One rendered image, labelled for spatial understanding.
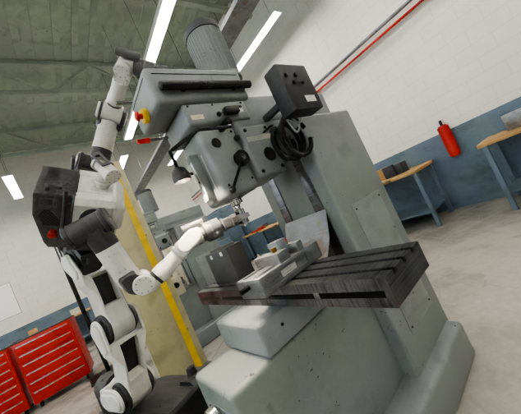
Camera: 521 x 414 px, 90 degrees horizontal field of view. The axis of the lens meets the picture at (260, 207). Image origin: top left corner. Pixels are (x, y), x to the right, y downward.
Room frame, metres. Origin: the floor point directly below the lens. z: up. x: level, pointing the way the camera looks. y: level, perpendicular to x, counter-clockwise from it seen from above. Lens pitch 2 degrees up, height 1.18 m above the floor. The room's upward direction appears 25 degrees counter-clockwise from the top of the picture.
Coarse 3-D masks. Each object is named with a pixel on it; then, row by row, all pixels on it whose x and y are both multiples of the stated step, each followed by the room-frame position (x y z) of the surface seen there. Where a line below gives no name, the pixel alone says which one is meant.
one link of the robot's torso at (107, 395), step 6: (114, 378) 1.36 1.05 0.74; (108, 384) 1.33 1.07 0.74; (102, 390) 1.29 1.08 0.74; (108, 390) 1.26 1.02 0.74; (114, 390) 1.23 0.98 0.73; (102, 396) 1.28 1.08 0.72; (108, 396) 1.24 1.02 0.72; (114, 396) 1.22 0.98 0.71; (120, 396) 1.21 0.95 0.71; (102, 402) 1.30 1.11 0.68; (108, 402) 1.25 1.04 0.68; (114, 402) 1.22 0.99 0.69; (120, 402) 1.21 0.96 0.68; (108, 408) 1.27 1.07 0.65; (114, 408) 1.23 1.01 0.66; (120, 408) 1.21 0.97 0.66
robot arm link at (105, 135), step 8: (96, 112) 1.20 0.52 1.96; (96, 120) 1.22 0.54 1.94; (104, 120) 1.23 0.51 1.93; (96, 128) 1.25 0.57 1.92; (104, 128) 1.23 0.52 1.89; (112, 128) 1.25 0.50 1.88; (120, 128) 1.28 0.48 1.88; (96, 136) 1.22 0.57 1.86; (104, 136) 1.23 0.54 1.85; (112, 136) 1.25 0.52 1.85; (96, 144) 1.21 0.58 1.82; (104, 144) 1.22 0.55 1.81; (112, 144) 1.25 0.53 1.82; (112, 152) 1.27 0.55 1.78
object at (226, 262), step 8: (216, 248) 1.49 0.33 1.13; (224, 248) 1.38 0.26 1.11; (232, 248) 1.40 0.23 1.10; (240, 248) 1.43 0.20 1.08; (208, 256) 1.50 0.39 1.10; (216, 256) 1.44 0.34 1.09; (224, 256) 1.39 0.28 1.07; (232, 256) 1.38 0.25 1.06; (240, 256) 1.42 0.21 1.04; (216, 264) 1.47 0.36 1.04; (224, 264) 1.42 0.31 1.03; (232, 264) 1.37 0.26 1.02; (240, 264) 1.40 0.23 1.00; (248, 264) 1.44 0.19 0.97; (216, 272) 1.49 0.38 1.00; (224, 272) 1.44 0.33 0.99; (232, 272) 1.39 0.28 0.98; (240, 272) 1.39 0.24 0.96; (248, 272) 1.42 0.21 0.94; (216, 280) 1.51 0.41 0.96; (224, 280) 1.46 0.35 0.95; (232, 280) 1.41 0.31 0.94
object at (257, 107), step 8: (256, 96) 1.30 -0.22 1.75; (264, 96) 1.33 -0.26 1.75; (272, 96) 1.37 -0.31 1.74; (320, 96) 1.64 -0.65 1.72; (248, 104) 1.25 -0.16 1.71; (256, 104) 1.28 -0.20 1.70; (264, 104) 1.31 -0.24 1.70; (272, 104) 1.35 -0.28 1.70; (248, 112) 1.24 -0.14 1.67; (256, 112) 1.27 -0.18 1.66; (264, 112) 1.30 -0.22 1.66; (320, 112) 1.59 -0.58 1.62; (328, 112) 1.64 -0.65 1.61; (248, 120) 1.22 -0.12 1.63; (256, 120) 1.25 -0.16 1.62; (272, 120) 1.32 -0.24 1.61; (288, 120) 1.39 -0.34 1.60; (232, 128) 1.19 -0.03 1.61; (272, 128) 1.31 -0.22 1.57
